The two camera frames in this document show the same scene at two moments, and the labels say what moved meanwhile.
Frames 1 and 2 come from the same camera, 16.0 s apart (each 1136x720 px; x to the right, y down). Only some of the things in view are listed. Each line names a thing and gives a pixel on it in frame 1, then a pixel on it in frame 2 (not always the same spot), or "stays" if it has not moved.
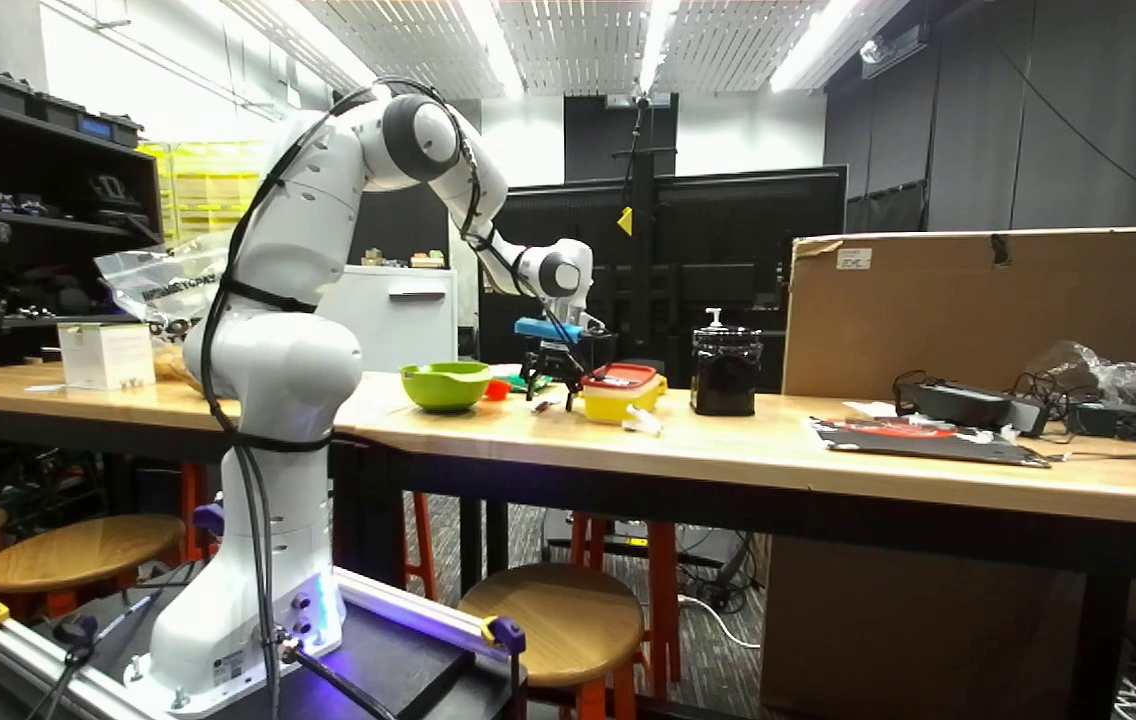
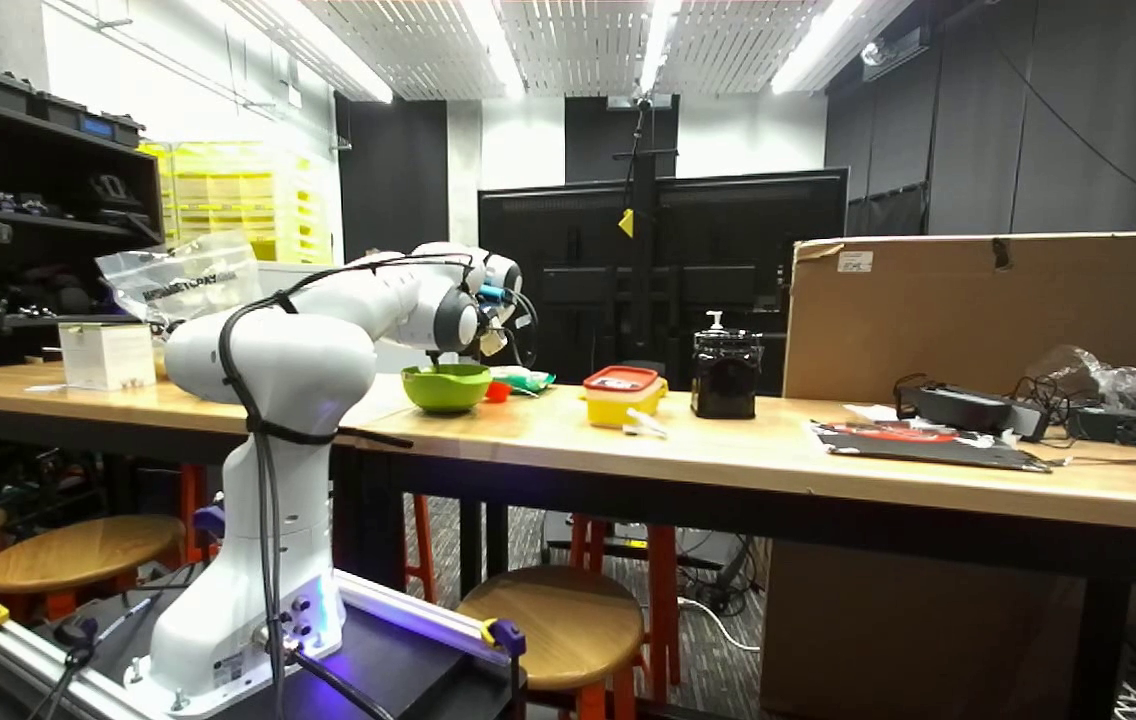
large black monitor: (664, 253) stays
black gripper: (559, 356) to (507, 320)
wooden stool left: (81, 561) stays
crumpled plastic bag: (1075, 372) stays
